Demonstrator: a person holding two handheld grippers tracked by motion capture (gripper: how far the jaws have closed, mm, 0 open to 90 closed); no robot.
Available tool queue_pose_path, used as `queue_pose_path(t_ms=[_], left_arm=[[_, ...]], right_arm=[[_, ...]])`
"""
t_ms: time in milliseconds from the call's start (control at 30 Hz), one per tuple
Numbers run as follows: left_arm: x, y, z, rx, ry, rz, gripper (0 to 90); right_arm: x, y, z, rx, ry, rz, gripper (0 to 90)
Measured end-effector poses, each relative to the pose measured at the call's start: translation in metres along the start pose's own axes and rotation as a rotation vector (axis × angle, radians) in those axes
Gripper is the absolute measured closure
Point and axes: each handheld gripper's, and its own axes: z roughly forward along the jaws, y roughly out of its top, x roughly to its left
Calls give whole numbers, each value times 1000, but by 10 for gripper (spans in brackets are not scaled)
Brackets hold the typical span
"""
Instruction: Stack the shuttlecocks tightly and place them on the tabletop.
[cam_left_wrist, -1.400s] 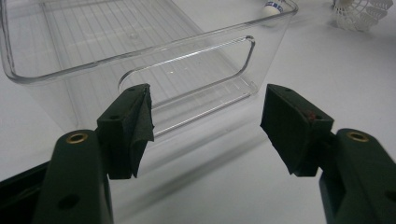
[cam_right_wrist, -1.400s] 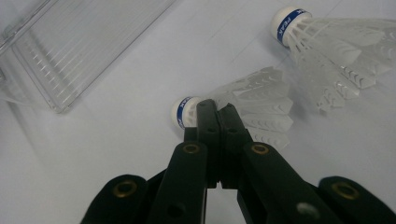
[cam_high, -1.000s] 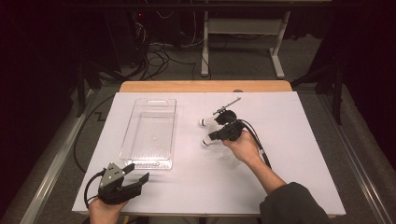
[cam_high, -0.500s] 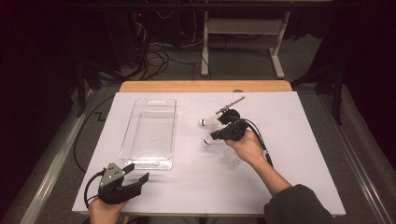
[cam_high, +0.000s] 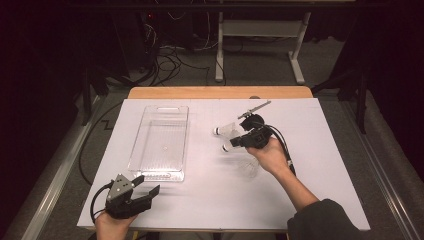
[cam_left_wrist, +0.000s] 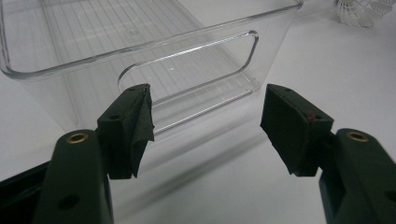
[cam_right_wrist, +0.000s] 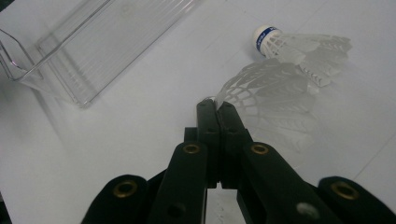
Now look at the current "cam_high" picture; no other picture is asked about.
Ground dark computer tower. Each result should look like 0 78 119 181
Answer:
111 9 159 73

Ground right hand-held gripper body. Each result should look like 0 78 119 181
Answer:
237 100 274 150

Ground white metal stand frame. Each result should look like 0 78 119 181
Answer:
214 11 313 86

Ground person's right hand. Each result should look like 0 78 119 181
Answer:
245 136 292 178

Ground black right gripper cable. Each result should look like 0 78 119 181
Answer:
263 123 298 177

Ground wooden table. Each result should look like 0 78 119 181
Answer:
127 85 314 100

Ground clear plastic storage bin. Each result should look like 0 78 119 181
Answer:
127 105 190 183

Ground person's left hand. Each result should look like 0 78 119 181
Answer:
94 211 139 240

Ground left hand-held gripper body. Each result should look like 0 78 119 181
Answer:
104 173 153 220

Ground white table cover sheet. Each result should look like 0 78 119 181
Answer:
77 97 372 233

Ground black metal stand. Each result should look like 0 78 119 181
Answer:
81 64 111 127
311 68 369 135

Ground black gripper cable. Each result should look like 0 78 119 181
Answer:
78 99 125 224
263 123 298 177

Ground bundle of floor cables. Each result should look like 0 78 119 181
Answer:
143 9 228 88

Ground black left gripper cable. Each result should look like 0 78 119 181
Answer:
78 99 125 224

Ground aluminium floor rail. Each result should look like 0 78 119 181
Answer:
19 94 103 240
339 99 419 240

